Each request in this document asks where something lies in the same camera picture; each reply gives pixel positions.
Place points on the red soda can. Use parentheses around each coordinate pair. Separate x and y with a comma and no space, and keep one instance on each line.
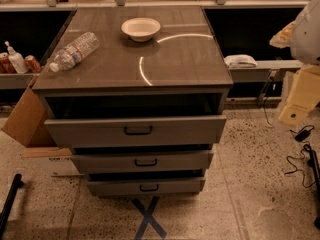
(33,64)

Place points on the grey drawer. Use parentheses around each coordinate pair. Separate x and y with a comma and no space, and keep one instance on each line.
(142,162)
(152,186)
(128,132)

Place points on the grey middle drawer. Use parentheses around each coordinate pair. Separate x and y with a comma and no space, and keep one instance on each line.
(142,162)

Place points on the white folded cloth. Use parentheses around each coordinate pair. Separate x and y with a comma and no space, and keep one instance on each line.
(240,61)

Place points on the white paper bowl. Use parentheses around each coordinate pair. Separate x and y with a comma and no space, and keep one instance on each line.
(141,29)

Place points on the clear plastic water bottle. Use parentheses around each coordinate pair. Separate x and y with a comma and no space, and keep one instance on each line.
(75,52)

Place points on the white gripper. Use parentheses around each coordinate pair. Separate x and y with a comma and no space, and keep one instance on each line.
(307,37)

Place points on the grey drawer cabinet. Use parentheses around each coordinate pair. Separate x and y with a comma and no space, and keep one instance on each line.
(179,72)

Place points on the grey top drawer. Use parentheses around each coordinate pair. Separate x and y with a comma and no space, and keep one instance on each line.
(128,132)

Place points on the brown cardboard box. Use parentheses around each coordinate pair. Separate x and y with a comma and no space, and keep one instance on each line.
(25,125)

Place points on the white pump bottle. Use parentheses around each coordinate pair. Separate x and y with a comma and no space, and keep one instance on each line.
(16,59)

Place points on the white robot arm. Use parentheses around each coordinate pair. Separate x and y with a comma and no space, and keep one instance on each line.
(302,36)

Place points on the red can at edge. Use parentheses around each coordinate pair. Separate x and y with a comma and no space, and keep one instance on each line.
(5,64)

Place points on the black pole left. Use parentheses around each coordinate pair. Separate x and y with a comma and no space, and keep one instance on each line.
(4,214)

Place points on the black stand right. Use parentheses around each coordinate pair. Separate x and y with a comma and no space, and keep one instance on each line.
(313,162)

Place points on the grey bottom drawer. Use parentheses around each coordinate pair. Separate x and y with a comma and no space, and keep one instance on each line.
(152,186)

